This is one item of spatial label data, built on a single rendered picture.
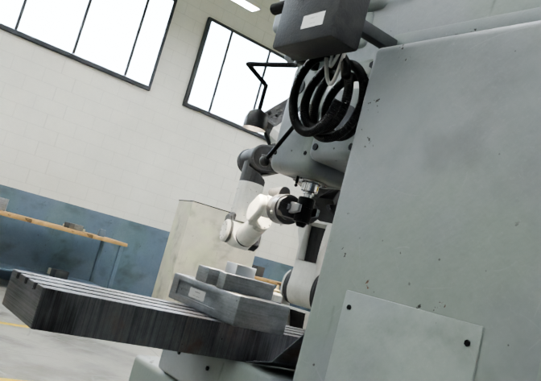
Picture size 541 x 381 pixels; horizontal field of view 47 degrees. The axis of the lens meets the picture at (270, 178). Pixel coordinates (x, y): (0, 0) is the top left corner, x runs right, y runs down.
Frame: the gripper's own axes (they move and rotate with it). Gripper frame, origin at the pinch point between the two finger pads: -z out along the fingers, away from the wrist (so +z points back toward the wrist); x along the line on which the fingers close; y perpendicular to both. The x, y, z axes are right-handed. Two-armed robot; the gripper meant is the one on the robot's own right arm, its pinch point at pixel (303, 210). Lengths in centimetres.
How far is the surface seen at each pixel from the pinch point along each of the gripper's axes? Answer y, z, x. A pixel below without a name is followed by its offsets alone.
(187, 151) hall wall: -121, 815, 142
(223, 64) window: -272, 811, 158
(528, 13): -42, -65, 6
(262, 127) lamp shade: -21.6, 17.0, -12.5
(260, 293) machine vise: 24.2, -9.3, -10.0
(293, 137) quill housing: -17.7, -2.5, -9.6
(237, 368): 41.9, -16.0, -13.5
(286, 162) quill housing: -10.6, -2.2, -9.7
